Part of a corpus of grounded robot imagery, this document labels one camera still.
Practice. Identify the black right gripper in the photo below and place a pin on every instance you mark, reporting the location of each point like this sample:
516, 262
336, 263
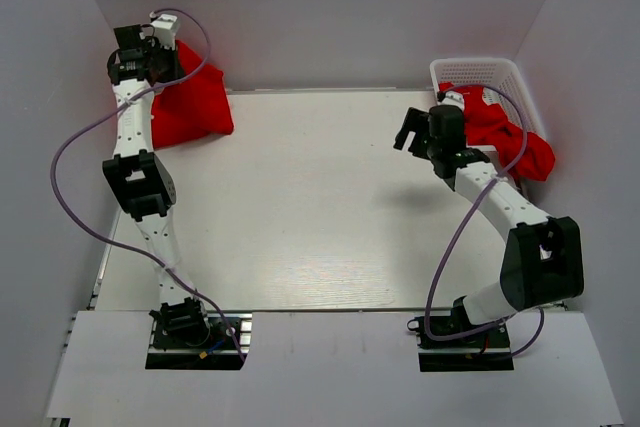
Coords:
415, 118

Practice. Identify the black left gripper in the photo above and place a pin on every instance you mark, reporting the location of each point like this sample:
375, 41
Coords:
175, 66

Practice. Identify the red t shirt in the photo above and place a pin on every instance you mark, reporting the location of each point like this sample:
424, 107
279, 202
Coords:
192, 110
488, 124

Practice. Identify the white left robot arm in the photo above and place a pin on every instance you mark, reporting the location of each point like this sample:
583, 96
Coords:
145, 190

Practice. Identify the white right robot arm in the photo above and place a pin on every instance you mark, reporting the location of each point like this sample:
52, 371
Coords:
542, 261

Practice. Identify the red t shirt in basket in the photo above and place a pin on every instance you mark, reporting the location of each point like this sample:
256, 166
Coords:
488, 124

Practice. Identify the white plastic laundry basket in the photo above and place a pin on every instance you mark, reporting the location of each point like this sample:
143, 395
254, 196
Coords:
502, 85

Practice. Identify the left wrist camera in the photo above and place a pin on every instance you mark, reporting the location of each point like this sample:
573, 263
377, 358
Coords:
165, 28

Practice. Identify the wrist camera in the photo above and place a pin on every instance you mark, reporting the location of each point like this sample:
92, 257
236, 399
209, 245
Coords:
451, 98
165, 28

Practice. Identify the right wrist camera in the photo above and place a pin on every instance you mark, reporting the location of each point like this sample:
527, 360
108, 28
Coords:
451, 98

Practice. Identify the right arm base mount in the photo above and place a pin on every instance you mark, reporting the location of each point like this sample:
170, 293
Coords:
489, 351

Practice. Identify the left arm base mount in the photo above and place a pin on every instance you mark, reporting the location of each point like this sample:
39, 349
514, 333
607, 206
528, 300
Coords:
212, 351

